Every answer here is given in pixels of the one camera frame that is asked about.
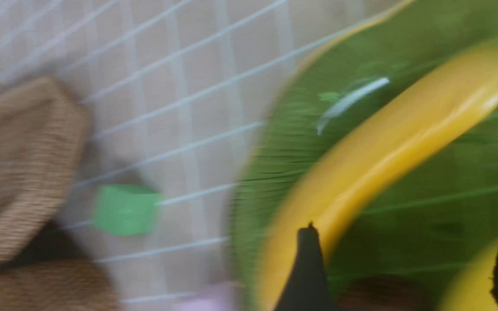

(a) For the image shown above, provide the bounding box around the beige checkered tablecloth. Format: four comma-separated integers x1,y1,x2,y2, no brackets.
0,0,396,311

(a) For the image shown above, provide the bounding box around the dark purple mangosteen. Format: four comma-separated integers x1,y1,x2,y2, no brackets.
337,274,434,311

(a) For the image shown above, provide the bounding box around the green glass leaf plate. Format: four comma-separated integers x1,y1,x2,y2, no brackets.
230,0,498,311

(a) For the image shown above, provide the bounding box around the pink foam cube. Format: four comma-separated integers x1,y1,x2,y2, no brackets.
174,281,243,311

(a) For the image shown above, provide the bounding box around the yellow banana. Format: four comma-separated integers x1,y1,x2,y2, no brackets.
255,40,498,311

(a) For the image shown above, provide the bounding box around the yellow lemon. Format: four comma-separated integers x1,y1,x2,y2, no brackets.
438,240,498,311

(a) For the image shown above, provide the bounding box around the woven wicker basket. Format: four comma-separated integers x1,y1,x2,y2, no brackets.
0,258,121,311

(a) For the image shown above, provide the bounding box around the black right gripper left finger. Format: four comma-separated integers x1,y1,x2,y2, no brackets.
275,223,336,311

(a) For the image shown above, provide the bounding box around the green foam cube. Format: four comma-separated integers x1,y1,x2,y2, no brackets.
91,184,161,236

